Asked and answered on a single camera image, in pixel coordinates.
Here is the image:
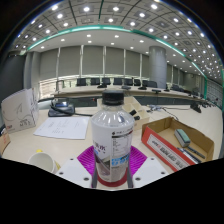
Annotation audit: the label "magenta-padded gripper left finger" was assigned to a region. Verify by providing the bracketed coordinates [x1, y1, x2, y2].
[54, 145, 99, 189]

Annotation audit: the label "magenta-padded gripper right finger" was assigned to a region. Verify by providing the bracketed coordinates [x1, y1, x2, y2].
[127, 145, 168, 189]

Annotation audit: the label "clear water bottle black cap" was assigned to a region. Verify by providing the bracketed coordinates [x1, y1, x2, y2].
[90, 89, 136, 184]

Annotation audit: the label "open cardboard box red side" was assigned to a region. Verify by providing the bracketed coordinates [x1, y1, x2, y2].
[140, 116, 215, 173]

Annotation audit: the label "white printed paper sheet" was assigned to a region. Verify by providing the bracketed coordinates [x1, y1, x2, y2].
[33, 115, 91, 140]

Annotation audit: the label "beige divided organizer box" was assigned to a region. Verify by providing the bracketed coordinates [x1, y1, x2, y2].
[96, 95, 151, 132]

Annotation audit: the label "grey whiteboard eraser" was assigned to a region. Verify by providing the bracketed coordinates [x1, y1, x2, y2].
[173, 128, 192, 148]

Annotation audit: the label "dark marker pens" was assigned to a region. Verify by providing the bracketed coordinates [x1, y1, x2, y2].
[176, 143, 207, 164]

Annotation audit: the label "black desk phone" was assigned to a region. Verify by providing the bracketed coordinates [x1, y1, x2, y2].
[47, 100, 76, 118]

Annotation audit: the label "long curved conference desk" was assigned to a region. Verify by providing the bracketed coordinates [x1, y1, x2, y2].
[51, 84, 214, 108]

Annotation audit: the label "black table microphone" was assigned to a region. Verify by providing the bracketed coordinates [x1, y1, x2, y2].
[189, 102, 202, 114]

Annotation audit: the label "row of black office chairs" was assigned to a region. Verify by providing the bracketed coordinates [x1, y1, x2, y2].
[75, 77, 158, 89]

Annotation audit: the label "large white cardboard box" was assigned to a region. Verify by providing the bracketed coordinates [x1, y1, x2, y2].
[0, 87, 40, 134]

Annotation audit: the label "round ceiling lights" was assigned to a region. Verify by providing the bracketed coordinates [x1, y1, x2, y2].
[13, 0, 224, 78]

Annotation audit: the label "white mug yellow handle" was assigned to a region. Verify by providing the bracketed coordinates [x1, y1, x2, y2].
[27, 151, 61, 175]

